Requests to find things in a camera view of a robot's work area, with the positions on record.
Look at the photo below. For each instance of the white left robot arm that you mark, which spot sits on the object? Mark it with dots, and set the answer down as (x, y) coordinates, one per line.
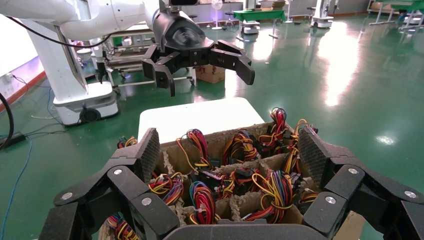
(99, 16)

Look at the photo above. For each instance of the white standing fan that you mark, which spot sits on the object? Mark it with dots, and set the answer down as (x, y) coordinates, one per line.
(217, 5)

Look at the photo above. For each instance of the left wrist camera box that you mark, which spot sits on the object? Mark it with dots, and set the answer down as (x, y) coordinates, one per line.
(182, 2)

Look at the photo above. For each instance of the brown cardboard carton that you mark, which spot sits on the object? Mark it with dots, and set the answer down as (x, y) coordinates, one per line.
(212, 75)

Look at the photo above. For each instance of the green cloth covered table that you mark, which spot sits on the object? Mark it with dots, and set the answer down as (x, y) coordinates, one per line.
(258, 15)

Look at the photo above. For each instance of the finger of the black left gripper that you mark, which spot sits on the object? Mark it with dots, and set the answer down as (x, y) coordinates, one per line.
(160, 74)
(232, 59)

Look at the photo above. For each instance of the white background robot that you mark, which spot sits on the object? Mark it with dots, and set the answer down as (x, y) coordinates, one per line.
(322, 21)

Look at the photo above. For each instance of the white robot torso and base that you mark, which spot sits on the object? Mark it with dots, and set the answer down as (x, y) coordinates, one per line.
(63, 73)

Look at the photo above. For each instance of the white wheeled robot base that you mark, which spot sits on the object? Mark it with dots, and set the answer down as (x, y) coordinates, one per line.
(250, 28)

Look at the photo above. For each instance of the cardboard divider box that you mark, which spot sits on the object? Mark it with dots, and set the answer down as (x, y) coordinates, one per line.
(217, 145)

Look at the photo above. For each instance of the metal frame trolley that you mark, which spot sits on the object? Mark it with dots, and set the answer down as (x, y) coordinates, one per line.
(129, 63)

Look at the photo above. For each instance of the black power adapter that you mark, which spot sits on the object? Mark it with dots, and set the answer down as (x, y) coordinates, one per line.
(15, 138)

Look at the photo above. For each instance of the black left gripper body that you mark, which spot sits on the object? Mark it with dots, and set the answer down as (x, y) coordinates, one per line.
(179, 33)

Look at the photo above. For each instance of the green top frame table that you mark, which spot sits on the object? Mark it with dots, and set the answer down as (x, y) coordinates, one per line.
(407, 6)

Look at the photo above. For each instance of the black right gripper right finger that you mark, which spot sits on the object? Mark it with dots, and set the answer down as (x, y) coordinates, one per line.
(344, 179)

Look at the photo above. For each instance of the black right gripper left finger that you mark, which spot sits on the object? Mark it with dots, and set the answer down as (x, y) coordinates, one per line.
(126, 179)

